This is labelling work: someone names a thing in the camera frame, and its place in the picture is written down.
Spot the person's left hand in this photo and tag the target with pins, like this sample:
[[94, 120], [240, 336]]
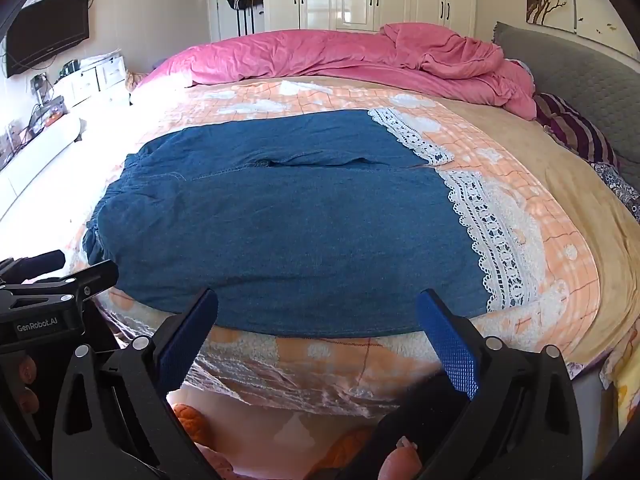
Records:
[[27, 385]]

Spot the white drawer cabinet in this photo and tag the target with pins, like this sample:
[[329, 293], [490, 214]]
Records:
[[100, 77]]

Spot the black wall television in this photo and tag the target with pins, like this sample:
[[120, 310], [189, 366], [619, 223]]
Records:
[[45, 30]]

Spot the tan bed sheet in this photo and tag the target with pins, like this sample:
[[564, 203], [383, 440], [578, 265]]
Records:
[[575, 175]]

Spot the grey quilted headboard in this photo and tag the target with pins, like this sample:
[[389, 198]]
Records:
[[575, 75]]

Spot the yellow cartoon printed sheet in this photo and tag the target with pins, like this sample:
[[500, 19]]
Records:
[[625, 400]]

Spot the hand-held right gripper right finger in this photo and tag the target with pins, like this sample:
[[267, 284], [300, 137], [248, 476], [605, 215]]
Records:
[[450, 345]]

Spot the orange bear printed blanket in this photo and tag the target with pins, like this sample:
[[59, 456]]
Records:
[[550, 220]]

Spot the blue floral pillow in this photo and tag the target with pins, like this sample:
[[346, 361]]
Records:
[[620, 185]]

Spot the white low console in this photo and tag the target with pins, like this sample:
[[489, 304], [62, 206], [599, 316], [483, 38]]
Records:
[[35, 160]]

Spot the pink duvet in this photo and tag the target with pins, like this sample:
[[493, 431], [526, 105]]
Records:
[[300, 55]]

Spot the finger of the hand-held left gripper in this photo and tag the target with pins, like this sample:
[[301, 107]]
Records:
[[45, 260], [90, 277]]

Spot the pink orange floor mat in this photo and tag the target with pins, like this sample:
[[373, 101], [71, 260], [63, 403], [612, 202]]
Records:
[[280, 435]]

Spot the purple striped pillow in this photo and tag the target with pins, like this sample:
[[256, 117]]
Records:
[[575, 130]]

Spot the blue denim pants lace trim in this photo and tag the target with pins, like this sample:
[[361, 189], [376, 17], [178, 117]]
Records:
[[300, 235]]

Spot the white door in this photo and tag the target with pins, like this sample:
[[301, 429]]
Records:
[[272, 15]]

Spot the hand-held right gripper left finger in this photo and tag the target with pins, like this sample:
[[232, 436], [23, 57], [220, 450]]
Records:
[[187, 340]]

